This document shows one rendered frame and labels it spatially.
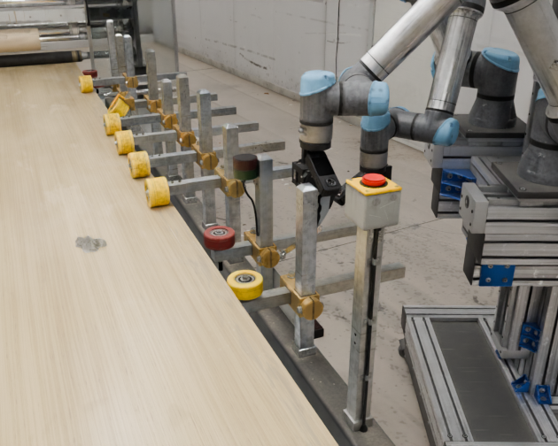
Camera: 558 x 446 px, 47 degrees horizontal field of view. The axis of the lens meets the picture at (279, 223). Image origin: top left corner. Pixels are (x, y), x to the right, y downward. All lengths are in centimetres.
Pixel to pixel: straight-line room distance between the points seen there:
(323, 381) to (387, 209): 52
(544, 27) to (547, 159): 37
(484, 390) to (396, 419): 35
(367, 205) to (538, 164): 73
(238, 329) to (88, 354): 28
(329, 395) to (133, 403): 48
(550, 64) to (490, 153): 73
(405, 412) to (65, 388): 156
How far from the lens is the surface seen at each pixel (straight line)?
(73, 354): 125
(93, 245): 161
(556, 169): 169
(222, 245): 161
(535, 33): 146
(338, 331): 286
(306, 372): 148
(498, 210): 169
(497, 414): 222
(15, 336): 134
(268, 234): 162
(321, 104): 140
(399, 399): 253
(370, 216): 107
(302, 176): 147
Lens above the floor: 161
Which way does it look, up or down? 25 degrees down
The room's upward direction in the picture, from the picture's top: straight up
